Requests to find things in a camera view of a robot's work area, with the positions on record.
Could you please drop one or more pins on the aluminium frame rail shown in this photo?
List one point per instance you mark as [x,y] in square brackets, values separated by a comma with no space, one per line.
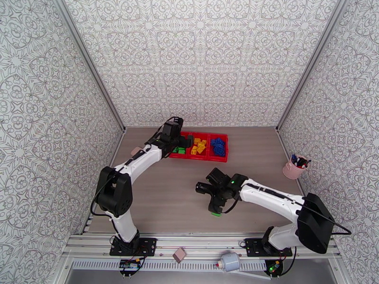
[201,241]

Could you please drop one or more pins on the small circuit board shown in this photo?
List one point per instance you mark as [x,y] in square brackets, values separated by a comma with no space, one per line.
[274,267]
[129,264]

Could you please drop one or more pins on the large blue lego block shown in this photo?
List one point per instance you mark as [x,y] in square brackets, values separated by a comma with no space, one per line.
[218,149]

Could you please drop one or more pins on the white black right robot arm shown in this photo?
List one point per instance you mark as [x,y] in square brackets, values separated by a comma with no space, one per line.
[314,224]

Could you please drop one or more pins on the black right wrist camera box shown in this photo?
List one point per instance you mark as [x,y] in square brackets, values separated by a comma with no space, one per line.
[217,176]

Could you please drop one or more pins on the aluminium corner post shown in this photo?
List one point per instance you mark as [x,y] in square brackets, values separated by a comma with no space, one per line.
[310,62]
[91,62]

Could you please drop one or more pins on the small pink block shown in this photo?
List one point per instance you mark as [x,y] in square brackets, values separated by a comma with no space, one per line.
[179,255]

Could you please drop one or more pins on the small white bottle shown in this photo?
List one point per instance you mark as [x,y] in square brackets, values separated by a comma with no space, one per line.
[230,261]

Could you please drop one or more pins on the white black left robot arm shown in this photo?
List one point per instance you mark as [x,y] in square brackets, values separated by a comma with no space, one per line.
[114,194]

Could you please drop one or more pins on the pink pen cup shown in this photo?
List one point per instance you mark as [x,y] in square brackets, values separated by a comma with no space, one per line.
[291,172]

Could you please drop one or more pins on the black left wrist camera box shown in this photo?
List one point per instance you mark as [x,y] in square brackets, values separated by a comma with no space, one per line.
[171,130]

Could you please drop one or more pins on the aluminium table edge strip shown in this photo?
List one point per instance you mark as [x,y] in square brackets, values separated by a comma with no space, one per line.
[116,153]
[282,143]

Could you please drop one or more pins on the long green lego brick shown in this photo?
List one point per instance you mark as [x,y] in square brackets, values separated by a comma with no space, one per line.
[183,150]
[177,150]

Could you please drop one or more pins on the pink rounded box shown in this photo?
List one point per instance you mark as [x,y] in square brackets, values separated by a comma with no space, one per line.
[136,150]

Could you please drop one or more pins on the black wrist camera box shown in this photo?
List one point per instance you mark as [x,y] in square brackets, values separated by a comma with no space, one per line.
[171,130]
[217,176]

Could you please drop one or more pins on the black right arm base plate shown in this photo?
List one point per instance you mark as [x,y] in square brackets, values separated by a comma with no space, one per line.
[251,247]

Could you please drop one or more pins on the black pen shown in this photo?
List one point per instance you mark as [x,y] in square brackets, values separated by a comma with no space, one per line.
[306,162]

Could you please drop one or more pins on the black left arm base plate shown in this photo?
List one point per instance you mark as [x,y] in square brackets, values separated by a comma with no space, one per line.
[148,247]

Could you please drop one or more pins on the red pen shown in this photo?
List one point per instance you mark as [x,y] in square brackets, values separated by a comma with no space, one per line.
[299,166]

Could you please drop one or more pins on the small green lego brick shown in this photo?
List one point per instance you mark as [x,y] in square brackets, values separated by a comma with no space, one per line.
[216,214]

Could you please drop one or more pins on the medium blue lego brick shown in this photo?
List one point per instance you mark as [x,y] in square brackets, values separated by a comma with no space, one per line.
[213,143]

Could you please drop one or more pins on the small blue lego brick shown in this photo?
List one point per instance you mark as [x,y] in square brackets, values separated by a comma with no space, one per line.
[223,146]
[219,140]

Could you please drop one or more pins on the long yellow lego brick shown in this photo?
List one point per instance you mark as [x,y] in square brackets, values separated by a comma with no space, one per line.
[200,153]
[199,146]

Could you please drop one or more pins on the red plastic storage bin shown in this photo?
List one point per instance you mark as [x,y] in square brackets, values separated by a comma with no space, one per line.
[198,158]
[217,159]
[177,156]

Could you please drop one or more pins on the long blue lego brick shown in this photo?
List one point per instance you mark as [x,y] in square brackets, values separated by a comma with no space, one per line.
[217,152]

